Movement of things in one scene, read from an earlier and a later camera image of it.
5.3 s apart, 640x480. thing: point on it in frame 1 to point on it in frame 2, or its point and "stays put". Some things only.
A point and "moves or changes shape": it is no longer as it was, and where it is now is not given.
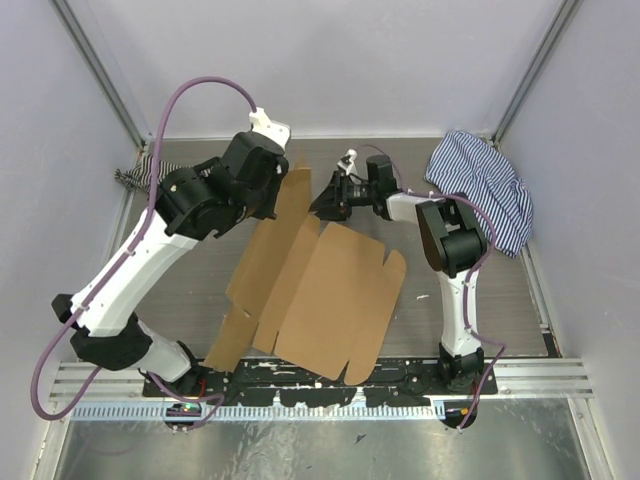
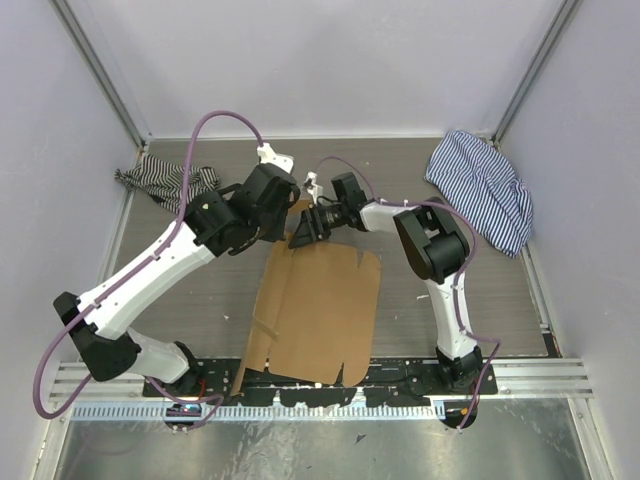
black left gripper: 269,209 to 279,233
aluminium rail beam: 542,379 stays put
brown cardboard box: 318,294 moves or changes shape
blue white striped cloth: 473,168 stays put
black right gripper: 334,203 to 310,228
